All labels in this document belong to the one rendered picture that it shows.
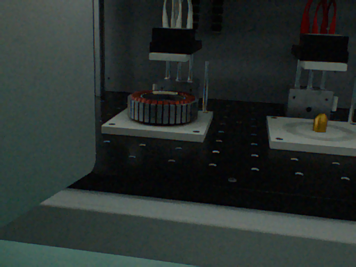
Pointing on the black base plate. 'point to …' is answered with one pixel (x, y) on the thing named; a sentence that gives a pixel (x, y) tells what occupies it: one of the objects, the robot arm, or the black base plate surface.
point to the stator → (162, 107)
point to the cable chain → (211, 17)
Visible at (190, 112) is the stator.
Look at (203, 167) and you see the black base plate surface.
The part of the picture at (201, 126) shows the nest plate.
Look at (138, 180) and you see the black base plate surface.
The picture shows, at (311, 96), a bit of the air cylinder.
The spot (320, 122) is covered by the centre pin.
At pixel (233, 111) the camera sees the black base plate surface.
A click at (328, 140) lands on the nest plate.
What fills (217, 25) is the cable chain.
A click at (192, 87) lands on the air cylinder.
